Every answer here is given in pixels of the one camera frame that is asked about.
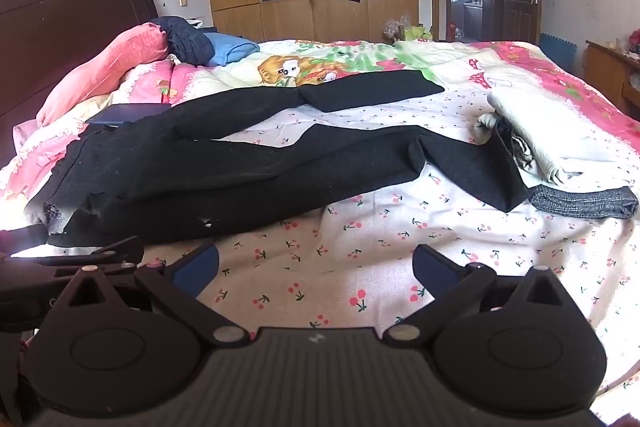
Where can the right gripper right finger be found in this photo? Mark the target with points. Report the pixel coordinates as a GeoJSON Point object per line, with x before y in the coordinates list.
{"type": "Point", "coordinates": [457, 291]}

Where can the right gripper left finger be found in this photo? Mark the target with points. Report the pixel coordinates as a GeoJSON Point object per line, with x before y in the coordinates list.
{"type": "Point", "coordinates": [174, 289]}

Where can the black pants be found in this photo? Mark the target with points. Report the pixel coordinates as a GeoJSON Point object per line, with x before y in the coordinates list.
{"type": "Point", "coordinates": [179, 175]}

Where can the floral cartoon bed sheet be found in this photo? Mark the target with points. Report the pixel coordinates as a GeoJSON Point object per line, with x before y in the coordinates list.
{"type": "Point", "coordinates": [349, 264]}

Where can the white folded garment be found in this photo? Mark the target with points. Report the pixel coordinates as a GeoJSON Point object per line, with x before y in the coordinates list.
{"type": "Point", "coordinates": [551, 139]}

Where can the grey knitted garment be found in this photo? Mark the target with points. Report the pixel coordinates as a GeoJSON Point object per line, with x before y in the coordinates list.
{"type": "Point", "coordinates": [616, 203]}

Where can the dark navy jacket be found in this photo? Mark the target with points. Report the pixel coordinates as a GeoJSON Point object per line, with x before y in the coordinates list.
{"type": "Point", "coordinates": [186, 42]}

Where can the blue folded cloth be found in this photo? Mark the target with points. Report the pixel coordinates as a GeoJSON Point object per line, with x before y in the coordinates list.
{"type": "Point", "coordinates": [229, 49]}

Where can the blue foam mat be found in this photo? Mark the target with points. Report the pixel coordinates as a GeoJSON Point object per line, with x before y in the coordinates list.
{"type": "Point", "coordinates": [560, 51]}

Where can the plastic bags by wardrobe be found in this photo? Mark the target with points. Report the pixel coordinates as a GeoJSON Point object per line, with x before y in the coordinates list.
{"type": "Point", "coordinates": [404, 30]}

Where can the wooden side cabinet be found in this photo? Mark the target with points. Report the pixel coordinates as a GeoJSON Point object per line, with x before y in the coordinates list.
{"type": "Point", "coordinates": [615, 75]}

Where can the dark wooden headboard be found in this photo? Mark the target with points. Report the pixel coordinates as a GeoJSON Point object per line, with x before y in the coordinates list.
{"type": "Point", "coordinates": [43, 40]}

